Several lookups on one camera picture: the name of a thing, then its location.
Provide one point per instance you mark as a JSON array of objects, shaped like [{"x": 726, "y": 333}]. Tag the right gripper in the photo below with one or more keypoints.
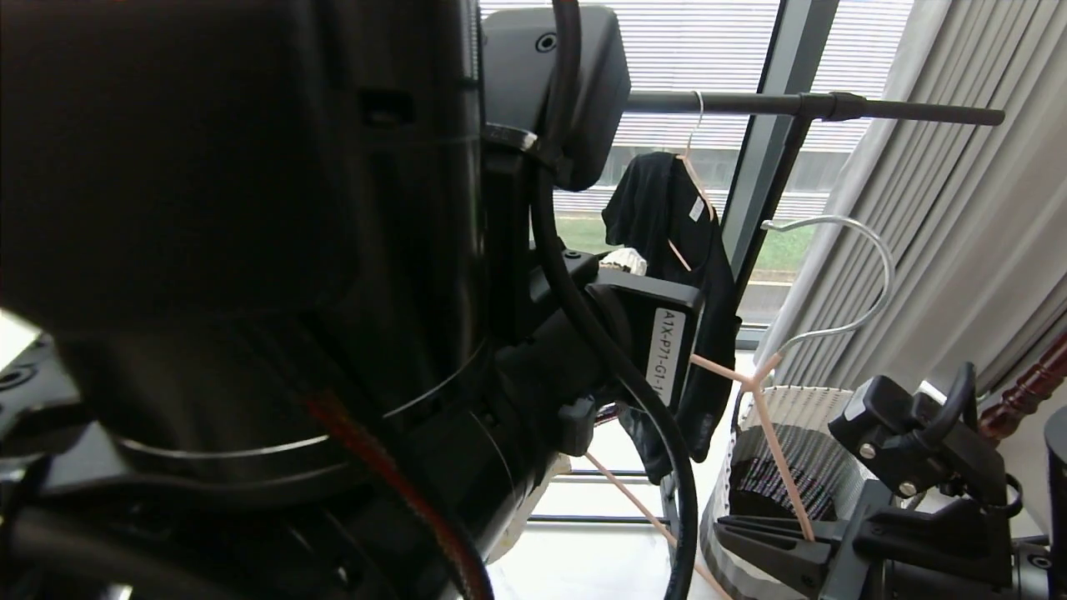
[{"x": 917, "y": 550}]

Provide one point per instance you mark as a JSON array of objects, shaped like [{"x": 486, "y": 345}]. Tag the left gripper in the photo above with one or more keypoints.
[{"x": 633, "y": 333}]

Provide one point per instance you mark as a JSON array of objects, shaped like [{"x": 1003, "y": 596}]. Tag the cream printed garment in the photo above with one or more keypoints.
[{"x": 623, "y": 261}]

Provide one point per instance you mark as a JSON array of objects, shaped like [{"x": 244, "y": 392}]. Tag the pink clothes hanger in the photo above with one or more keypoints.
[
  {"x": 698, "y": 185},
  {"x": 783, "y": 464}
]

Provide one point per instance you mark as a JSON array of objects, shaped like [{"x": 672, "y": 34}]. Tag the black garment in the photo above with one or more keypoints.
[{"x": 650, "y": 208}]

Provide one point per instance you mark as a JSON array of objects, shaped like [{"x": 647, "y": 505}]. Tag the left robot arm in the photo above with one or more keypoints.
[{"x": 208, "y": 167}]

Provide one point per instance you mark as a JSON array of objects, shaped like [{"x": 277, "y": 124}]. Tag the white laundry basket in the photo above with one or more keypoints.
[{"x": 800, "y": 408}]

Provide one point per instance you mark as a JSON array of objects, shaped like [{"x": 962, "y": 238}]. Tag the black clothes rack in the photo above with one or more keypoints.
[{"x": 750, "y": 104}]

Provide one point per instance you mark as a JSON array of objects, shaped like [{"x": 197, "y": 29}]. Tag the dark brown wooden stand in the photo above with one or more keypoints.
[{"x": 1025, "y": 392}]

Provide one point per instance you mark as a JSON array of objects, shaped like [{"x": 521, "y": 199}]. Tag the window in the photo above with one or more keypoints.
[{"x": 783, "y": 67}]

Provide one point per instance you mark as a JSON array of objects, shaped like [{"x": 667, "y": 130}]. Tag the beige curtain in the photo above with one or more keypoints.
[{"x": 959, "y": 208}]

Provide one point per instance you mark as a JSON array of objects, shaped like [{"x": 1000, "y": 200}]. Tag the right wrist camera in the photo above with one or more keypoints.
[{"x": 900, "y": 433}]

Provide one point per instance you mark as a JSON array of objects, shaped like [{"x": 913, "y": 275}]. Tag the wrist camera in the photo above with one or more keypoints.
[
  {"x": 575, "y": 83},
  {"x": 900, "y": 433}
]

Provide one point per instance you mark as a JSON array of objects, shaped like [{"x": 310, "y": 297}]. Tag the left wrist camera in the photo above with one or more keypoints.
[{"x": 575, "y": 83}]

